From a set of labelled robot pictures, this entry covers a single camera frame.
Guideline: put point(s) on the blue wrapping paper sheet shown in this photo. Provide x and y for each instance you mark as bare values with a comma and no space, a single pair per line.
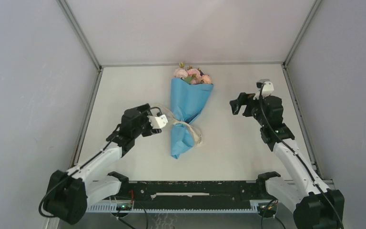
187,101

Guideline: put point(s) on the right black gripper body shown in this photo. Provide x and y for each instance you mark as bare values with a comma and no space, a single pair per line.
253,108

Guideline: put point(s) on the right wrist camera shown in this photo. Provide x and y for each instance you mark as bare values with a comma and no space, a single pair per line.
265,87

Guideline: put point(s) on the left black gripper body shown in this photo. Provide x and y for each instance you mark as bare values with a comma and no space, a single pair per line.
145,127

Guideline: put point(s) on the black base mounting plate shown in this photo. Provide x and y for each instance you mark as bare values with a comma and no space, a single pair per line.
191,193

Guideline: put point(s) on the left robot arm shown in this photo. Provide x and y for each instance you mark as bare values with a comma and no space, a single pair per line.
71,192

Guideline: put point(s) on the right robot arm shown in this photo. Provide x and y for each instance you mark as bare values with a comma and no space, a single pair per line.
313,203

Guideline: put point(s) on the white cable duct strip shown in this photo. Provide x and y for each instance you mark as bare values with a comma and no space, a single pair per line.
135,208

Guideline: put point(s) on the pink fake flower stem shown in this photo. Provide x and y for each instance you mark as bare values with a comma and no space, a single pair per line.
194,76
206,79
180,72

